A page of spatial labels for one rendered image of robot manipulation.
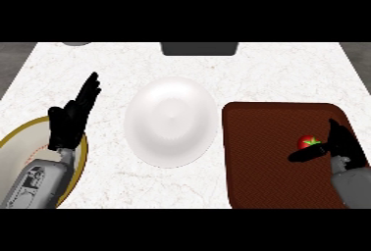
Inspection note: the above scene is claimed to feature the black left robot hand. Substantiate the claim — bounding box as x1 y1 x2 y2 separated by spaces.
45 72 103 152

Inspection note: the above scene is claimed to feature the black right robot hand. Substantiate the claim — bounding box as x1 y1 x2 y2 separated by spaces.
286 118 371 171

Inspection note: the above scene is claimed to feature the red tomato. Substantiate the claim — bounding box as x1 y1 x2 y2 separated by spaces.
295 134 322 151

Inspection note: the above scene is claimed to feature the brown rectangular tray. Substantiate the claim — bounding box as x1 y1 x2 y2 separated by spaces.
220 101 364 210

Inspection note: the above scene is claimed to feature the white oval plate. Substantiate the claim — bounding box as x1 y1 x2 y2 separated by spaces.
122 75 218 169

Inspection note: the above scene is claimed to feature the cream bowl with gold rim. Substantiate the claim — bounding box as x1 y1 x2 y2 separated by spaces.
0 116 89 209

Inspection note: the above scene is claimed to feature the grey round object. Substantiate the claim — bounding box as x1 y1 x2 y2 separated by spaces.
60 41 92 47

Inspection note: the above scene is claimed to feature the dark grey appliance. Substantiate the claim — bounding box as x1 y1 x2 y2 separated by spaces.
159 41 240 57

